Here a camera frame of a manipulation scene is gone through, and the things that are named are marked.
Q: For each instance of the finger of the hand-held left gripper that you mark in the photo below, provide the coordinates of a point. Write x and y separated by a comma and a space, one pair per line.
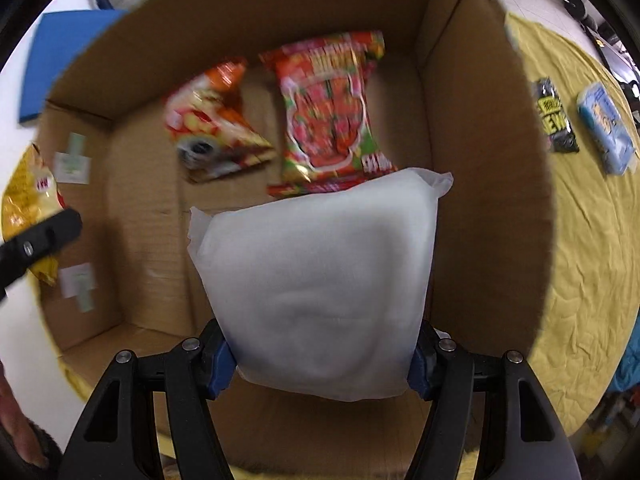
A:
35, 245

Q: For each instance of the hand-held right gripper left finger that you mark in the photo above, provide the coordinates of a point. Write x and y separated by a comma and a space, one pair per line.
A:
222, 366

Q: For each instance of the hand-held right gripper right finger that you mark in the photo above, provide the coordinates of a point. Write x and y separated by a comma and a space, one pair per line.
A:
419, 367

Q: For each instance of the yellow chip bag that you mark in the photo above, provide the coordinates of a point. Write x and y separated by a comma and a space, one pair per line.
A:
25, 195

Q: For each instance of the white soft tissue pack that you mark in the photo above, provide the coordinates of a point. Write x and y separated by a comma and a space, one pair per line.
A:
320, 285

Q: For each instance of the cardboard box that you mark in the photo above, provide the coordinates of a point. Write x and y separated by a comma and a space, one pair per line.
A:
480, 200

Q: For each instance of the orange red snack bag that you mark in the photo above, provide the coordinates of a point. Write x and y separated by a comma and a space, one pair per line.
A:
212, 120

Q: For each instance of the red strawberry snack bag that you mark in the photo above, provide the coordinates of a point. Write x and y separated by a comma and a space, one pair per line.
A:
327, 115

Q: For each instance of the person's left forearm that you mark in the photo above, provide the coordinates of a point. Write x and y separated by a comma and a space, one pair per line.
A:
20, 425

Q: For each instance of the blue foam mat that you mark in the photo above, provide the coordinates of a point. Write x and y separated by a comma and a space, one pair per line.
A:
65, 55

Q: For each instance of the yellow tablecloth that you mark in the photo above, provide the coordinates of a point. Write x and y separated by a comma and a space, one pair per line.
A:
585, 260

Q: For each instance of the black yellow snack packet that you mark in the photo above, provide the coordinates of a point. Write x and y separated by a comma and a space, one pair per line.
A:
556, 117

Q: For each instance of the light blue tissue pack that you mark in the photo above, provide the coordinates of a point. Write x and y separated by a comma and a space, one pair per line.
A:
606, 127

